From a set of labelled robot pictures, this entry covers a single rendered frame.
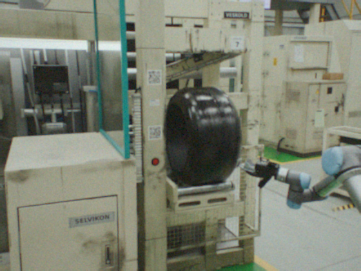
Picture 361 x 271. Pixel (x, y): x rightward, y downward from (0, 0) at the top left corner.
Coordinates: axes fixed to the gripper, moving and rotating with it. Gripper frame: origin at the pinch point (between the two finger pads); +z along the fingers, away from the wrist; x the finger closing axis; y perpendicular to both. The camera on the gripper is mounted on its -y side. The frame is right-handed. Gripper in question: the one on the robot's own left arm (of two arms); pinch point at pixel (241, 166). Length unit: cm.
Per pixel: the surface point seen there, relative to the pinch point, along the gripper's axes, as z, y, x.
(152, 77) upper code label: 47, 48, 9
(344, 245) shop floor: -52, -144, -114
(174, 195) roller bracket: 25.3, -6.7, 30.0
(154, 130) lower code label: 43, 22, 18
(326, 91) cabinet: 33, -165, -457
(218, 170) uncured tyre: 8.8, 2.2, 11.0
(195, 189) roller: 19.6, -9.4, 17.8
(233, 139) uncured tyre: 3.8, 18.2, 2.7
